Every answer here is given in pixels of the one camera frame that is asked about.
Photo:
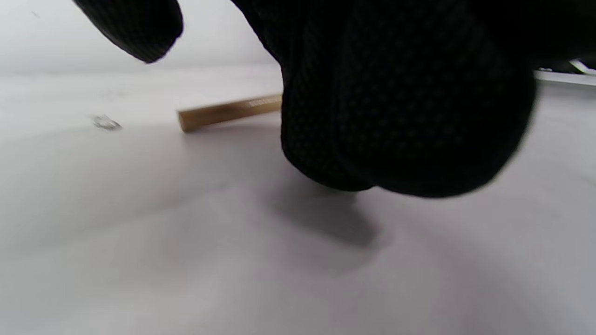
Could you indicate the person's right hand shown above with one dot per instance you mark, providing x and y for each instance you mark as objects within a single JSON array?
[{"x": 409, "y": 83}]

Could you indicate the white flat panel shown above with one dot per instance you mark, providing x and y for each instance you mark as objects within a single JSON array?
[{"x": 565, "y": 77}]

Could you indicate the slim gold box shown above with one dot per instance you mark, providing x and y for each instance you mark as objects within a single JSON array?
[{"x": 223, "y": 113}]

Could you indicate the small clear plastic piece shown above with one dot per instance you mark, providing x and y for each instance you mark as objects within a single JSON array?
[{"x": 106, "y": 122}]

